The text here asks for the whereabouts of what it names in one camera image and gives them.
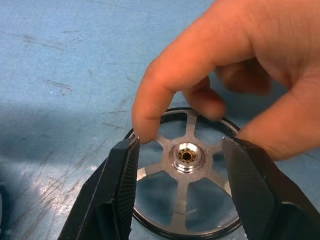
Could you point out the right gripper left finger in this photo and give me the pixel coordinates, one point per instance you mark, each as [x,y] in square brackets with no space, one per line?
[112,187]

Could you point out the blue plastic table cover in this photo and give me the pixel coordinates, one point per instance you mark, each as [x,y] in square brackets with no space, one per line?
[50,75]

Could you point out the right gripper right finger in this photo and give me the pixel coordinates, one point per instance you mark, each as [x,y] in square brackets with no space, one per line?
[255,187]

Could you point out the black spoked ring part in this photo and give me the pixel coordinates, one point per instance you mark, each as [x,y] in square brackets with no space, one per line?
[168,152]

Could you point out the person's bare hand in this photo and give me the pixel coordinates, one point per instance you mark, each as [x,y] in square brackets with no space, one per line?
[250,37]

